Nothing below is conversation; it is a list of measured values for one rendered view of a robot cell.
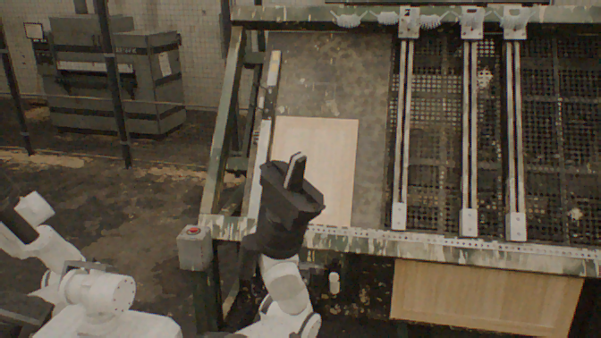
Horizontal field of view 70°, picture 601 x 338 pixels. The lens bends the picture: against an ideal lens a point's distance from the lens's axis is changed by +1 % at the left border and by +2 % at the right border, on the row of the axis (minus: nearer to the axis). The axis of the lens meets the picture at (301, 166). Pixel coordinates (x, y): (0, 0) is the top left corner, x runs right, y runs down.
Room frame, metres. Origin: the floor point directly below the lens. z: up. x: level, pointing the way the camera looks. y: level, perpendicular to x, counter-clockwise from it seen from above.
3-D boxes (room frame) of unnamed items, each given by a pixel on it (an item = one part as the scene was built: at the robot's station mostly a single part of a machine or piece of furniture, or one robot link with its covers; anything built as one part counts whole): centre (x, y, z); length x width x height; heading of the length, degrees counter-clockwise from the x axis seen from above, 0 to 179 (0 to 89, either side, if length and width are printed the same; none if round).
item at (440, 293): (1.82, -0.94, 0.53); 0.90 x 0.02 x 0.55; 80
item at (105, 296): (0.62, 0.36, 1.44); 0.10 x 0.07 x 0.09; 76
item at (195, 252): (1.68, 0.49, 0.84); 0.12 x 0.12 x 0.18; 80
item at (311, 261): (1.67, 0.05, 0.69); 0.50 x 0.14 x 0.24; 80
